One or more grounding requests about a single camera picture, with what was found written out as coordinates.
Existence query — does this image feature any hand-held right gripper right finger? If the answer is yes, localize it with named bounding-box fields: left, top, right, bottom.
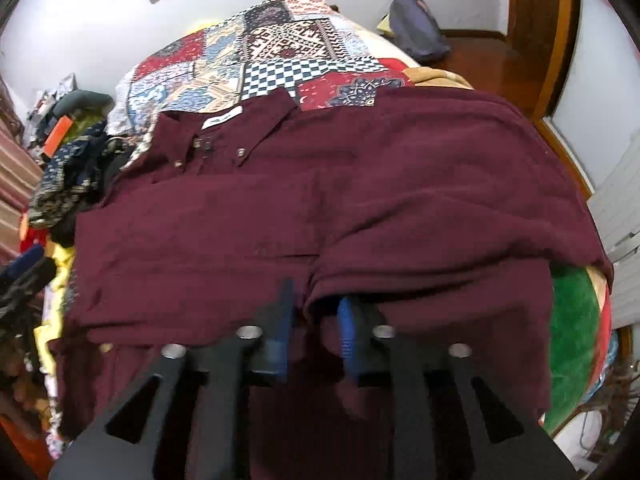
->
left=336, top=296, right=576, bottom=480

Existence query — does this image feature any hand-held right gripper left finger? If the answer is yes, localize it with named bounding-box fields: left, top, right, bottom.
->
left=55, top=277, right=297, bottom=480

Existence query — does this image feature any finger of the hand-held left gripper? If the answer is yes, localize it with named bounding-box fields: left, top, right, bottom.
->
left=0, top=244, right=57, bottom=311

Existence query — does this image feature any maroon button-up shirt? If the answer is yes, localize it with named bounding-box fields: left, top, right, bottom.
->
left=50, top=91, right=615, bottom=480

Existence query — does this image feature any bright yellow cloth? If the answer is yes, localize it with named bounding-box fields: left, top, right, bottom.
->
left=32, top=244, right=77, bottom=376

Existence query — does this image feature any striped pink curtain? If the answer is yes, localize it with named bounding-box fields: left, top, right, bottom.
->
left=0, top=75, right=47, bottom=266

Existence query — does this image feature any navy gold patterned cloth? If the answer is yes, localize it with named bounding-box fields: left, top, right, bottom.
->
left=27, top=120, right=147, bottom=233

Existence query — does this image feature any orange box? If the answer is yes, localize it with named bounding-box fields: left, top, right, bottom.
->
left=42, top=116, right=72, bottom=157

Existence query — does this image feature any green patterned bag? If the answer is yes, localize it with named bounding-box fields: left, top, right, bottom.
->
left=64, top=119, right=103, bottom=143

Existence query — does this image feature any pile of packets and papers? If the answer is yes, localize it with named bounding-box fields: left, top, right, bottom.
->
left=27, top=74, right=79, bottom=126

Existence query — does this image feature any grey-green cushion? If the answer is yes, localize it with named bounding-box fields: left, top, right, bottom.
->
left=52, top=91, right=116, bottom=122

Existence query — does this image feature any green plush blanket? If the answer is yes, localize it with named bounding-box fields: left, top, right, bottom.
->
left=542, top=264, right=614, bottom=436

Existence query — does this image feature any tan blanket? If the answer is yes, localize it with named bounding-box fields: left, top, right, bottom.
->
left=409, top=66, right=475, bottom=92

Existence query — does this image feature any colourful patchwork quilt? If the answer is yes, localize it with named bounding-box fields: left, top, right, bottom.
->
left=107, top=0, right=416, bottom=136

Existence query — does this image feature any yellow curved pillow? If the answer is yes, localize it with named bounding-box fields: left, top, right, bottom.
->
left=187, top=17, right=224, bottom=37

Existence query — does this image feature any blue-grey backpack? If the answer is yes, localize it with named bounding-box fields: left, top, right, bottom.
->
left=389, top=0, right=451, bottom=63

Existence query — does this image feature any wooden door frame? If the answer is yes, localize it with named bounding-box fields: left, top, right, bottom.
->
left=505, top=0, right=582, bottom=122

